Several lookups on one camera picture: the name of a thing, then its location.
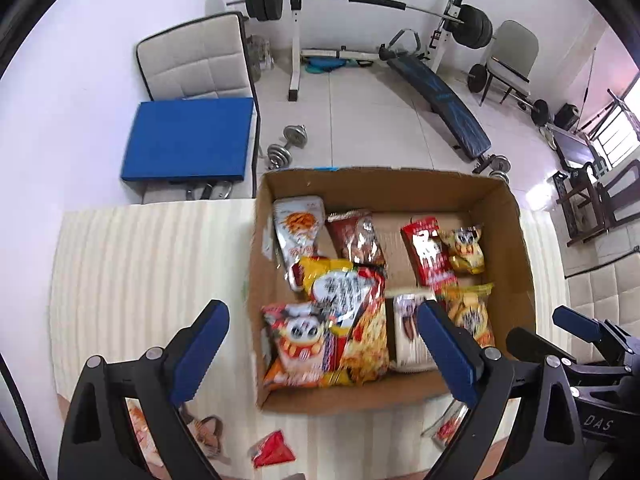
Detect blue balance discs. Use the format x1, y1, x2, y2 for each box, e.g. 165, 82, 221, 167
305, 56, 346, 75

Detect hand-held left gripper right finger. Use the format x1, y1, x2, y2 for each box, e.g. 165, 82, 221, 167
416, 300, 583, 480

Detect yellow biscuit packet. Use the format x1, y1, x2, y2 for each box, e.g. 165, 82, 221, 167
440, 282, 496, 348

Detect short barbell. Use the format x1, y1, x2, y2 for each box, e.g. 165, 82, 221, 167
467, 62, 551, 128

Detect red wrapper scrap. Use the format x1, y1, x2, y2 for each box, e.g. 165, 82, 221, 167
250, 430, 297, 470

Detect dark wooden chair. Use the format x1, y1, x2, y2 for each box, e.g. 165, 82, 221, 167
552, 157, 640, 247

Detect cardboard box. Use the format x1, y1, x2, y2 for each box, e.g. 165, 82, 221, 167
248, 166, 537, 415

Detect red sachet with crown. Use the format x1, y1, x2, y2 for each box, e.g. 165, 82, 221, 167
400, 216, 458, 291

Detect white orange snack packet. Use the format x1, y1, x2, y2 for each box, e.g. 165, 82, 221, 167
272, 196, 326, 293

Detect reddish brown snack packet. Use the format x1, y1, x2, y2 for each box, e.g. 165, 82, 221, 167
325, 208, 387, 267

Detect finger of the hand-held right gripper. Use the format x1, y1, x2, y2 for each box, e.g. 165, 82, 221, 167
552, 305, 640, 368
506, 327, 626, 376

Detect clear water jug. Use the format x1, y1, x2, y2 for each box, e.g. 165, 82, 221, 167
247, 35, 273, 83

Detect yellow red noodle snack packet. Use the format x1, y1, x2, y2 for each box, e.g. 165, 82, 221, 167
299, 256, 391, 388

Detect black sit-up bench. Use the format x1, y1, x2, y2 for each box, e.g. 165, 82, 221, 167
377, 29, 511, 181

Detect small orange snack packet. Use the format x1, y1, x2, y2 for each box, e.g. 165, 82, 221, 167
125, 399, 163, 468

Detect black speaker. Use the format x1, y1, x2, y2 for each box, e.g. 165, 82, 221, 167
554, 102, 581, 131

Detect grey chair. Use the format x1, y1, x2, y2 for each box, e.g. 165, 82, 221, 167
480, 20, 540, 108

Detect blue cushion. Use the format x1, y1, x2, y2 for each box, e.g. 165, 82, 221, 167
119, 97, 256, 183

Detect cream striped table mat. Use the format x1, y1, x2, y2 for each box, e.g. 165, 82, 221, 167
50, 199, 566, 480

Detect panda face snack packet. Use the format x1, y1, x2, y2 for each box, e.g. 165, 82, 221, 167
261, 302, 346, 392

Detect chrome dumbbell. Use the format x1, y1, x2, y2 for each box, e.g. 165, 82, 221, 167
487, 155, 511, 181
266, 125, 310, 170

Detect white barbell rack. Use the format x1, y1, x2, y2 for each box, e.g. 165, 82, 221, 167
287, 0, 473, 103

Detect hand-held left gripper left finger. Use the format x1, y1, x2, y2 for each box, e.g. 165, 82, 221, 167
57, 299, 231, 480

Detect small clear snack packet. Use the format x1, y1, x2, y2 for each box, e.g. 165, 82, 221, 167
421, 400, 468, 450

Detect yellow panda snack packet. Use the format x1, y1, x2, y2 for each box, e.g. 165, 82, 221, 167
439, 224, 486, 276

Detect metal exercise stand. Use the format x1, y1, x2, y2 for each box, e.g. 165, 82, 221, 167
575, 45, 640, 136

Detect white padded chair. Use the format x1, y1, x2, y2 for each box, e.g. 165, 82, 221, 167
135, 12, 263, 205

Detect black treadmill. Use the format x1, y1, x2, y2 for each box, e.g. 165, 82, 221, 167
547, 125, 601, 171

